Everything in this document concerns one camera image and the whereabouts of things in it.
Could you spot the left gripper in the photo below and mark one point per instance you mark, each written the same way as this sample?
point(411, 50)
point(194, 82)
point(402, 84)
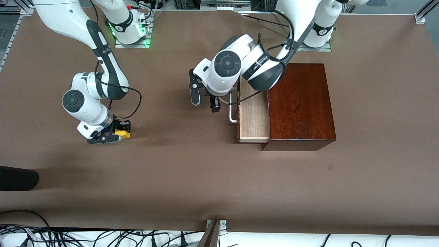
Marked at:
point(215, 102)

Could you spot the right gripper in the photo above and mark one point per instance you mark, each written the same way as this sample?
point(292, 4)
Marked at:
point(119, 124)

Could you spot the yellow block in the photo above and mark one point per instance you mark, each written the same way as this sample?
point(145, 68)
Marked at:
point(123, 134)

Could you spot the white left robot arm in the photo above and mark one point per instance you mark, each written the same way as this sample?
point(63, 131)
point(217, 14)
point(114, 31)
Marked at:
point(226, 63)

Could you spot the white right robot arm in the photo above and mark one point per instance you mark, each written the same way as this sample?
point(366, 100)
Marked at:
point(82, 103)

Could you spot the brown table cover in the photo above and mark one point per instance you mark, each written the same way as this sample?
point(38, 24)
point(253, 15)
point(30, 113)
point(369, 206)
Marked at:
point(171, 171)

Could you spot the dark brown wooden cabinet box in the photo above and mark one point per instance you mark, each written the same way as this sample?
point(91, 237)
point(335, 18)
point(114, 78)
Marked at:
point(301, 103)

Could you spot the black ribbed cylinder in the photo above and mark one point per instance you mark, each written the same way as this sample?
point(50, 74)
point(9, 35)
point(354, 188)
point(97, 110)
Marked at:
point(17, 178)

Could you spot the aluminium corner profile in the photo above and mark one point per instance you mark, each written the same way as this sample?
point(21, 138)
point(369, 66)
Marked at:
point(420, 18)

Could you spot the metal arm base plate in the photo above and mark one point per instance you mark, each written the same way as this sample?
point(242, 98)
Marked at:
point(133, 45)
point(324, 50)

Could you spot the silver frame rail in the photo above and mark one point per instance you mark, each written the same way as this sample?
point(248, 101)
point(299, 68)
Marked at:
point(223, 3)

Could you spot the small metal bracket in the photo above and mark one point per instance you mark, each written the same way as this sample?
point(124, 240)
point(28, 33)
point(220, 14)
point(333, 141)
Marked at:
point(223, 224)

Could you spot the grey mount beam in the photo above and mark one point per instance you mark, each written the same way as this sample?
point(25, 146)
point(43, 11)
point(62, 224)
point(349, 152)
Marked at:
point(209, 238)

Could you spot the aluminium side rail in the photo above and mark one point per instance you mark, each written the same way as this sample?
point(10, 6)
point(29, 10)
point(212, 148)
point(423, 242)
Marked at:
point(10, 41)

